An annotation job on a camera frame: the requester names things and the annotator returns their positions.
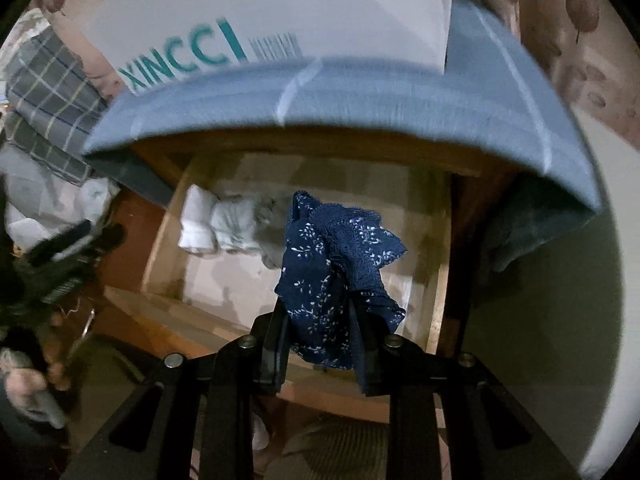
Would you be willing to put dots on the wooden nightstand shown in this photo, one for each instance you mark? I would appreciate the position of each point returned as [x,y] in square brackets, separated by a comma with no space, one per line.
[300,147]

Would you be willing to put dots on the grey knitted underwear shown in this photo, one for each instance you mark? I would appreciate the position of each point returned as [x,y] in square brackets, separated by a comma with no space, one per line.
[272,240]

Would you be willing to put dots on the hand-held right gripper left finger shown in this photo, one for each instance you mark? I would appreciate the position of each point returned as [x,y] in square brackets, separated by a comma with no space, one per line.
[275,345]

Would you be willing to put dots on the grey plaid cloth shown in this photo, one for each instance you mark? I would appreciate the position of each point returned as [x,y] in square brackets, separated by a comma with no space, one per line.
[45,90]

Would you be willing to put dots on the white underwear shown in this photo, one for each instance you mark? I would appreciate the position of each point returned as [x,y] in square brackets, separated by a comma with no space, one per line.
[197,220]

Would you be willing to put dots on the wooden drawer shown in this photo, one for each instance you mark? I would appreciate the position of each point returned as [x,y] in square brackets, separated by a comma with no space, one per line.
[225,280]

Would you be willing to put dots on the person's right leg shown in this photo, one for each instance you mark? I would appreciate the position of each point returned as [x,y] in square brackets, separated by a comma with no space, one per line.
[330,450]

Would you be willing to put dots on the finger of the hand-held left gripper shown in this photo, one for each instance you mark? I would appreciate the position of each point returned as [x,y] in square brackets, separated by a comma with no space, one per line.
[80,242]

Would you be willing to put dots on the white shoe box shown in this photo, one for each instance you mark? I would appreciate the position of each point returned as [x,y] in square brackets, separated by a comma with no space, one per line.
[325,5]

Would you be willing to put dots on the white sheer cloth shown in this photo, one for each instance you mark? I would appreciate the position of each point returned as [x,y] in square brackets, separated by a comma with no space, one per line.
[45,195]

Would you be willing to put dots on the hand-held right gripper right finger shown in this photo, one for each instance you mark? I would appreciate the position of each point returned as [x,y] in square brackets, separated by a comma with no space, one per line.
[367,370]

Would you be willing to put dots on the light blue underwear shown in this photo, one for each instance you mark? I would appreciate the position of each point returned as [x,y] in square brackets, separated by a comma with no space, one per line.
[232,225]

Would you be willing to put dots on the blue checked cloth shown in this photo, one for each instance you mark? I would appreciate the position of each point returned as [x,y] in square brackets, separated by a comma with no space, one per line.
[375,95]

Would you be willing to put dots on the person's left hand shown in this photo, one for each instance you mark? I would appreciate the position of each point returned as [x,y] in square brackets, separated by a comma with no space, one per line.
[20,385]

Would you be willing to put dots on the navy floral underwear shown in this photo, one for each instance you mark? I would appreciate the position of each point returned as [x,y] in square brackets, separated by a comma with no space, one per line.
[320,260]

